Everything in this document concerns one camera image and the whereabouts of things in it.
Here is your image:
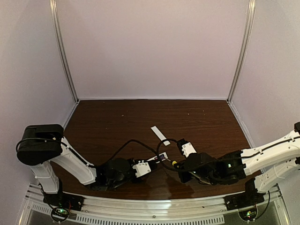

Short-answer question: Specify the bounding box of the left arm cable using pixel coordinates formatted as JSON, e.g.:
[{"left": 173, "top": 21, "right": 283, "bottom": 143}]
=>
[{"left": 103, "top": 139, "right": 159, "bottom": 165}]

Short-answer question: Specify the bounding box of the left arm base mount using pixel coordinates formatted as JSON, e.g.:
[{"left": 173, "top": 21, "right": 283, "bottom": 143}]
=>
[{"left": 43, "top": 193, "right": 84, "bottom": 223}]

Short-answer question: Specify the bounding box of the white remote control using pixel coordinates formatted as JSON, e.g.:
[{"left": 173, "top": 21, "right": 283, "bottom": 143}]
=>
[{"left": 146, "top": 152, "right": 168, "bottom": 166}]

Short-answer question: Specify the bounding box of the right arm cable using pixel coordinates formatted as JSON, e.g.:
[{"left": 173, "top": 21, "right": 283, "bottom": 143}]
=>
[{"left": 156, "top": 138, "right": 207, "bottom": 173}]

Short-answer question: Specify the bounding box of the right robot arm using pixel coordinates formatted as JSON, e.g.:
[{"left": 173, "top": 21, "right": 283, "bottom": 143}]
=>
[{"left": 172, "top": 123, "right": 300, "bottom": 193}]

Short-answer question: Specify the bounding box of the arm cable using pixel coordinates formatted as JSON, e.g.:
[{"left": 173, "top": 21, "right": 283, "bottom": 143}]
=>
[
  {"left": 156, "top": 138, "right": 207, "bottom": 173},
  {"left": 103, "top": 139, "right": 159, "bottom": 165}
]

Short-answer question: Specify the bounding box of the left aluminium frame post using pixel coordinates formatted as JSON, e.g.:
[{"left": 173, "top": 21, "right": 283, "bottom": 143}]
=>
[{"left": 49, "top": 0, "right": 79, "bottom": 103}]

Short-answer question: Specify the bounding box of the aluminium frame post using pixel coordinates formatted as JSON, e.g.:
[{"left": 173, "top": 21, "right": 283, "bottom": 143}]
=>
[
  {"left": 227, "top": 0, "right": 256, "bottom": 104},
  {"left": 49, "top": 0, "right": 79, "bottom": 103}
]

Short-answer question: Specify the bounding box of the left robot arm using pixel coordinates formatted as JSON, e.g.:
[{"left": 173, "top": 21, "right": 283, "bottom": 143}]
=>
[{"left": 16, "top": 124, "right": 151, "bottom": 194}]

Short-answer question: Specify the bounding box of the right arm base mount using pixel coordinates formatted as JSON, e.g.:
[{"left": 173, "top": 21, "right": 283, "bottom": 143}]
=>
[{"left": 224, "top": 192, "right": 264, "bottom": 222}]

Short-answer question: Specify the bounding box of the front aluminium rail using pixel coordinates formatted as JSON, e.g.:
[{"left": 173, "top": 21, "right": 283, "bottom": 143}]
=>
[{"left": 17, "top": 191, "right": 291, "bottom": 225}]

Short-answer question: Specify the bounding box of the white battery cover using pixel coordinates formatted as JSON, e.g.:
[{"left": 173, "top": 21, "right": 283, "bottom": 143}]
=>
[{"left": 151, "top": 126, "right": 171, "bottom": 146}]

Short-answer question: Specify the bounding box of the right aluminium frame post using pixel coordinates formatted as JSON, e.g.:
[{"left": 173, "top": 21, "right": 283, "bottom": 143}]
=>
[{"left": 227, "top": 0, "right": 256, "bottom": 104}]

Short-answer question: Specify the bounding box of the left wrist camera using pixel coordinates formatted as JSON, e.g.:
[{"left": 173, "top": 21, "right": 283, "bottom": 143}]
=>
[{"left": 132, "top": 161, "right": 151, "bottom": 178}]

